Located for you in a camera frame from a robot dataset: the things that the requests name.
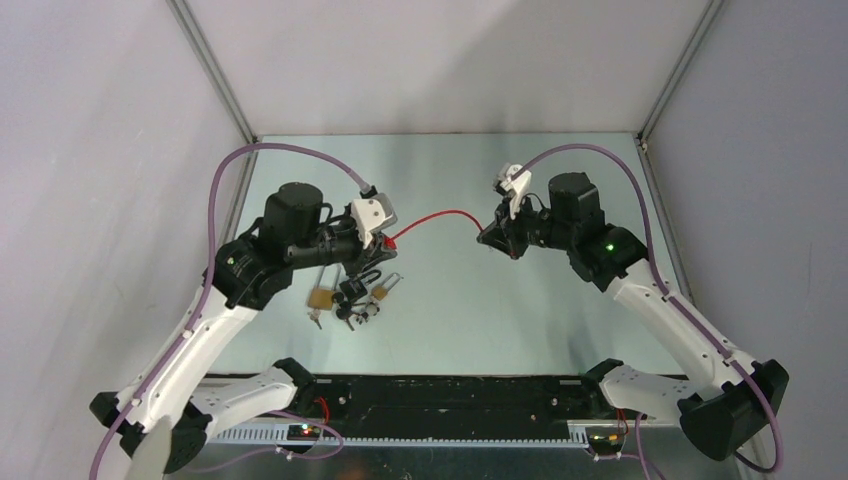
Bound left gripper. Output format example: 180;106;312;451
289;214;398;280

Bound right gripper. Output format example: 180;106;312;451
477;190;575;262

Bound red cable lock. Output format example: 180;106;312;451
387;208;514;265

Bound black Kaijing padlock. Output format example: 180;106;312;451
337;269;382;302

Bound black-headed keys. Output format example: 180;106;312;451
332;292;360;331

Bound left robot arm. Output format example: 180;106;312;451
90;182;396;479

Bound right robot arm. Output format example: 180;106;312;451
477;165;789;461

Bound small brass padlock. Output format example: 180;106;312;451
371;272;403;302

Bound small padlock keys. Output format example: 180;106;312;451
355;300;381;325

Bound large brass padlock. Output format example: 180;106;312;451
306;265;342;311

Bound large padlock keys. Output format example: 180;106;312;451
308;309;323;330

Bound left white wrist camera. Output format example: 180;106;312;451
350;193;397;248

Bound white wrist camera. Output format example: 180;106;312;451
350;193;397;248
493;164;532;220

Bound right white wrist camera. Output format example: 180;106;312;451
493;164;532;220

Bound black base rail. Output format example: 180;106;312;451
285;374;626;442

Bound aluminium frame post right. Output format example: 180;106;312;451
636;0;727;151

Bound aluminium frame post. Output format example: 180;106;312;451
166;0;257;144
636;0;727;151

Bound aluminium frame post left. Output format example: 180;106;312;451
166;0;257;144

